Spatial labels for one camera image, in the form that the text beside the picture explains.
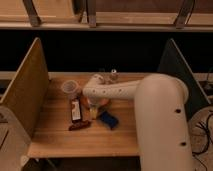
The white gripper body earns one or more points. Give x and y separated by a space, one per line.
94 101

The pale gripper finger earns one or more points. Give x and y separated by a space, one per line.
94 112

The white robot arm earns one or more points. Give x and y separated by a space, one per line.
161 124

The brown ceramic bowl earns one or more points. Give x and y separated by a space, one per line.
87 103

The dark snack bar package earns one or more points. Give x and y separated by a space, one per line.
76 111

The blue object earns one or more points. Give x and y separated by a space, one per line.
108 119

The dark red chip bag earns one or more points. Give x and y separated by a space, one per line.
79 125

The clear plastic cup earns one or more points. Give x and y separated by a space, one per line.
70 88

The small can bottle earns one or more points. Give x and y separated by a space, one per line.
113 75

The left wooden side panel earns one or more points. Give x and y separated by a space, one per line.
23 98

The right dark side panel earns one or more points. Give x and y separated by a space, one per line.
173 63

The wooden shelf rail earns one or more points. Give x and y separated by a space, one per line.
108 15

